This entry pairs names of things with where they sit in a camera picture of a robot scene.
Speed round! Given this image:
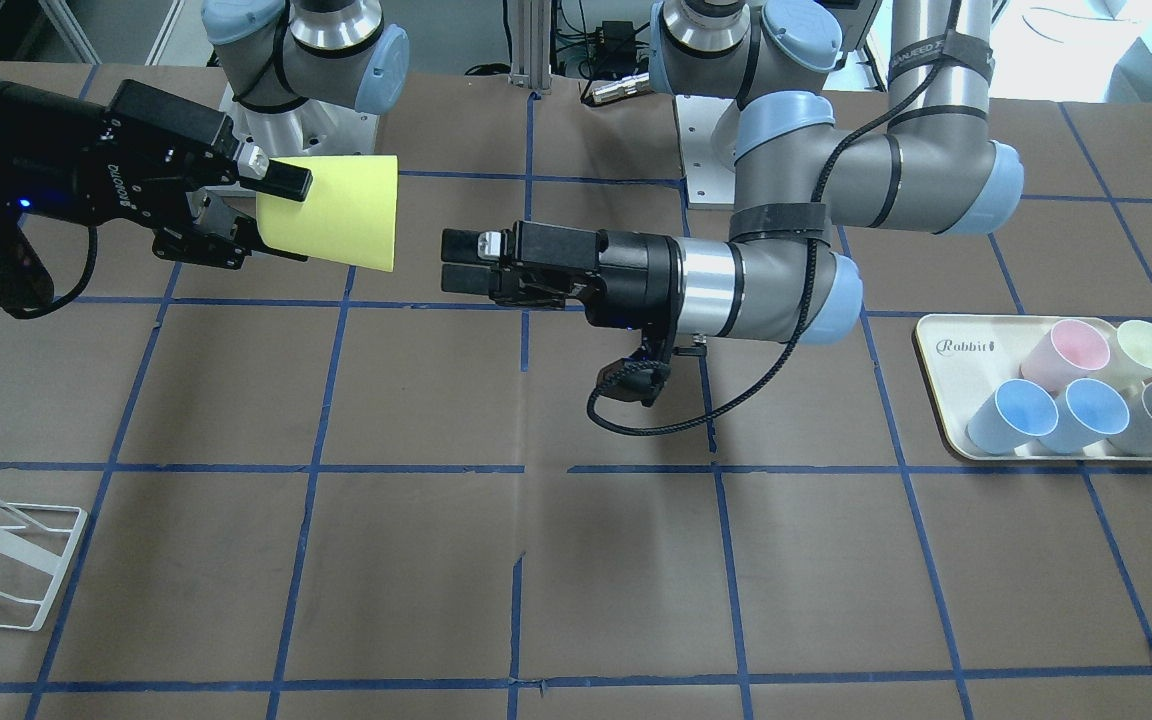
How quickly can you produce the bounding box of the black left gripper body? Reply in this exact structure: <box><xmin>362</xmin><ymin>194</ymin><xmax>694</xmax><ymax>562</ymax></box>
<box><xmin>492</xmin><ymin>222</ymin><xmax>682</xmax><ymax>331</ymax></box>

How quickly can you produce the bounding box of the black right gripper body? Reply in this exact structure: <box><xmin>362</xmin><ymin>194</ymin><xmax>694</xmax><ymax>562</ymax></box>
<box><xmin>0</xmin><ymin>79</ymin><xmax>238</xmax><ymax>229</ymax></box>

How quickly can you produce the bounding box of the yellow plastic cup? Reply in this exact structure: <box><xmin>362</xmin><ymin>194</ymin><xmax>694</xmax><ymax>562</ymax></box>
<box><xmin>256</xmin><ymin>156</ymin><xmax>399</xmax><ymax>272</ymax></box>

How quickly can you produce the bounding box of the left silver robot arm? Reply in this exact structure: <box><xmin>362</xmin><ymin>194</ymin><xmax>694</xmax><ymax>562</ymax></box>
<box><xmin>442</xmin><ymin>1</ymin><xmax>1024</xmax><ymax>361</ymax></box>

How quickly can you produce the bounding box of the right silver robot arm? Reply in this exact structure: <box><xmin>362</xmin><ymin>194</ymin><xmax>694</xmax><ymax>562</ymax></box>
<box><xmin>0</xmin><ymin>1</ymin><xmax>410</xmax><ymax>273</ymax></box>

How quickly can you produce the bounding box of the blue plastic cup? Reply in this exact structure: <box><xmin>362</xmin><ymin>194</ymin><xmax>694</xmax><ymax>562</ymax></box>
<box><xmin>1038</xmin><ymin>378</ymin><xmax>1130</xmax><ymax>454</ymax></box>
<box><xmin>967</xmin><ymin>378</ymin><xmax>1059</xmax><ymax>455</ymax></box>

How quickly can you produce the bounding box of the pink plastic cup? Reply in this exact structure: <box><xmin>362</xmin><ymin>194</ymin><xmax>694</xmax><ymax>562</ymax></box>
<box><xmin>1020</xmin><ymin>318</ymin><xmax>1112</xmax><ymax>395</ymax></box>

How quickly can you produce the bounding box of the cream plastic cup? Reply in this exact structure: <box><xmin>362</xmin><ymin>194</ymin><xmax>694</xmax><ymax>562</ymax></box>
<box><xmin>1100</xmin><ymin>320</ymin><xmax>1152</xmax><ymax>388</ymax></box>

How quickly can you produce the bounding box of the cream plastic tray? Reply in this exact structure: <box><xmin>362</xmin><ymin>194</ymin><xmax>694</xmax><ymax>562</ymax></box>
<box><xmin>914</xmin><ymin>314</ymin><xmax>1152</xmax><ymax>462</ymax></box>

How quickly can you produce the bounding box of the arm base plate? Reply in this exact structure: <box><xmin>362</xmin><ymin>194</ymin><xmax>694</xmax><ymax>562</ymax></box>
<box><xmin>675</xmin><ymin>94</ymin><xmax>740</xmax><ymax>210</ymax></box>
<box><xmin>219</xmin><ymin>88</ymin><xmax>380</xmax><ymax>158</ymax></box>

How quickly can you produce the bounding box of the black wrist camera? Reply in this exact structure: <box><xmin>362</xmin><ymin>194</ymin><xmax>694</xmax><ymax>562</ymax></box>
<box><xmin>594</xmin><ymin>334</ymin><xmax>708</xmax><ymax>407</ymax></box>

